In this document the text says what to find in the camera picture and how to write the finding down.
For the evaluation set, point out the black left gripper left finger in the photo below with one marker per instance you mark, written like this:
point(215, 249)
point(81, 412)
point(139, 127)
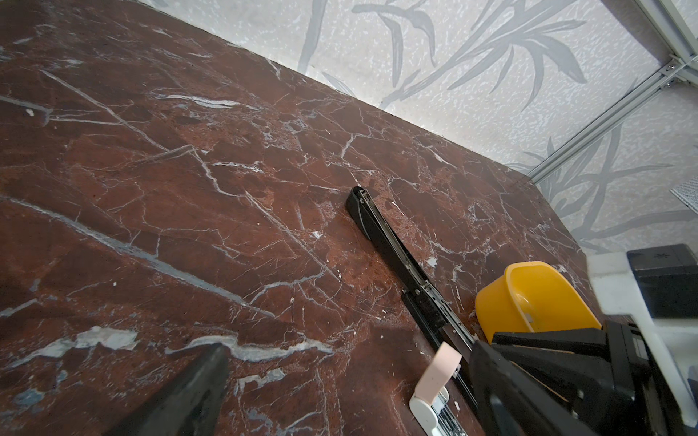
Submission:
point(189, 404)

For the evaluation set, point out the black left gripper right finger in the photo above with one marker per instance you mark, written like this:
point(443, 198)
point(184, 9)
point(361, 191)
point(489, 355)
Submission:
point(509, 403)

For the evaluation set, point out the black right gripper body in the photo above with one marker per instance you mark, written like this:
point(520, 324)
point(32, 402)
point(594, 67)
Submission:
point(607, 378)

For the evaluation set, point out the yellow plastic tray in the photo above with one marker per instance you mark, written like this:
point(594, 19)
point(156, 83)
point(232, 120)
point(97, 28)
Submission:
point(532, 297)

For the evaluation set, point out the white wire wall basket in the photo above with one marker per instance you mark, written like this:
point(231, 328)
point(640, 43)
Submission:
point(687, 193)

